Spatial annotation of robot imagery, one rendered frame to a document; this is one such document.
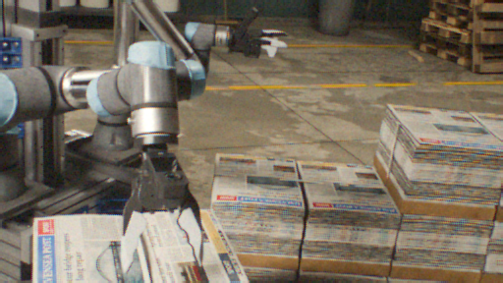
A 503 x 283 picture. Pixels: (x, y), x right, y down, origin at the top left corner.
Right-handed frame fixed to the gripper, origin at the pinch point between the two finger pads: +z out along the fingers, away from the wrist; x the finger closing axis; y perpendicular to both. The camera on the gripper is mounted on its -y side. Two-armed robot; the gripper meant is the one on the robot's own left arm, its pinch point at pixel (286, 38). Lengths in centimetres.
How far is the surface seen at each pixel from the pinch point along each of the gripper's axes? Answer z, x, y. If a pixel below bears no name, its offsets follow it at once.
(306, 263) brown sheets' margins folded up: 14, 54, 54
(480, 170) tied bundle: 61, 45, 18
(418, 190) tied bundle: 44, 48, 26
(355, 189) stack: 28, 34, 36
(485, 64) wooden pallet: 253, -507, 181
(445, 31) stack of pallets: 215, -570, 167
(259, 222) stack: -2, 54, 40
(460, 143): 54, 42, 11
